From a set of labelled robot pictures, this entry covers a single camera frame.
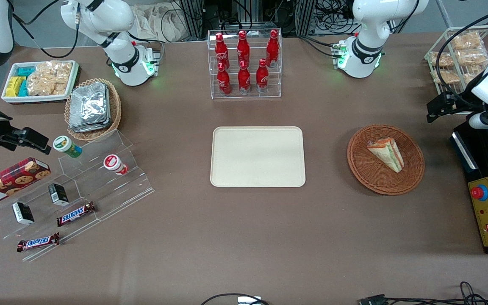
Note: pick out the small black box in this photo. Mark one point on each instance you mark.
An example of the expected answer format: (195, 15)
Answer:
(59, 195)
(23, 213)

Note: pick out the clear bag of crackers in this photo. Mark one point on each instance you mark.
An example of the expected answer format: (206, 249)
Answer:
(49, 78)

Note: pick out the yellow snack pack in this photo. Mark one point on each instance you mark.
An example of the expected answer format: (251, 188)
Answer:
(13, 86)

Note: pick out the bagged fried snack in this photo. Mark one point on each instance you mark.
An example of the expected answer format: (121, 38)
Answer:
(446, 76)
(472, 57)
(467, 41)
(442, 59)

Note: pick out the triangle sandwich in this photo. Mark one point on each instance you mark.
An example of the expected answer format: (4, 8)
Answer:
(387, 154)

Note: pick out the oval wicker basket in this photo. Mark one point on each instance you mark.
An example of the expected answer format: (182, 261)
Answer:
(116, 110)

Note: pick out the white rectangular snack tray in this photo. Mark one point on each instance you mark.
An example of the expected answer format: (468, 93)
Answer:
(11, 99)

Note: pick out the red tartan cookie box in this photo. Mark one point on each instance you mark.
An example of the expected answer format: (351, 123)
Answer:
(9, 182)

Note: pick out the clear acrylic bottle rack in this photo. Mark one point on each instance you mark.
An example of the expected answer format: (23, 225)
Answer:
(252, 95)

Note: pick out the small white device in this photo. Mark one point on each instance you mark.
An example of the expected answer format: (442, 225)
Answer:
(249, 300)

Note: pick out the clear acrylic step shelf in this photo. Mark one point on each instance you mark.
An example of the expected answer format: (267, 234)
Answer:
(112, 195)

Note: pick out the beige plastic tray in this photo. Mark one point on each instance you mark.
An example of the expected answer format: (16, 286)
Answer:
(256, 156)

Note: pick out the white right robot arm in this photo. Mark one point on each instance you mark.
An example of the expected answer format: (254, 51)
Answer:
(117, 17)

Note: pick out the brown Snickers bar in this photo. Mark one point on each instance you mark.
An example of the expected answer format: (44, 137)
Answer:
(38, 242)
(76, 214)

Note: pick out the brown round wicker basket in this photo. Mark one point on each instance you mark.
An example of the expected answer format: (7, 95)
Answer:
(367, 169)

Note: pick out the aluminium frame post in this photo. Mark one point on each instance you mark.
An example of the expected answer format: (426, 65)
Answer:
(305, 17)
(192, 19)

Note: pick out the silver foil pack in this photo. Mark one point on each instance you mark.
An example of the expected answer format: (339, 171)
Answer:
(89, 103)
(89, 128)

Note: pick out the red emergency stop button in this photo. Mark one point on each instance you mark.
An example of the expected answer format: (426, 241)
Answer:
(479, 192)

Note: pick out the green lidded snack cup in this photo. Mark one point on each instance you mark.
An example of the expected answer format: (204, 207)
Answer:
(66, 146)

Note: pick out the black machine with yellow panel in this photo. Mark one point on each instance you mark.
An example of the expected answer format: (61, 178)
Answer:
(487, 237)

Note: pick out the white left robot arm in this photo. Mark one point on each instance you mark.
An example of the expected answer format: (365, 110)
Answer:
(371, 25)

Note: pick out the red cola bottle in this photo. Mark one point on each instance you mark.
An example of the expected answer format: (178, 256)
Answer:
(220, 51)
(223, 80)
(244, 78)
(243, 48)
(262, 77)
(273, 47)

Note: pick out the beige cloth bag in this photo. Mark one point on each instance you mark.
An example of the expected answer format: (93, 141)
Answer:
(155, 23)

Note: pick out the teal snack pack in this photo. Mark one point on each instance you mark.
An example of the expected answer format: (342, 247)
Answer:
(23, 89)
(26, 71)

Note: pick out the red lidded snack cup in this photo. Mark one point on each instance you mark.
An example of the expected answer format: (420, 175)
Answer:
(113, 163)

